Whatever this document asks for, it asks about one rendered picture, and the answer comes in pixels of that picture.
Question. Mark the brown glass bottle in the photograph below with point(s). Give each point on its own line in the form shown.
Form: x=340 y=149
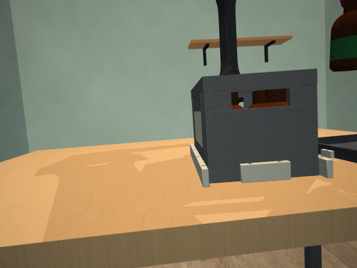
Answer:
x=275 y=98
x=258 y=98
x=234 y=101

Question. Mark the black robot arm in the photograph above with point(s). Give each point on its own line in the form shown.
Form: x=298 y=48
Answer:
x=228 y=37

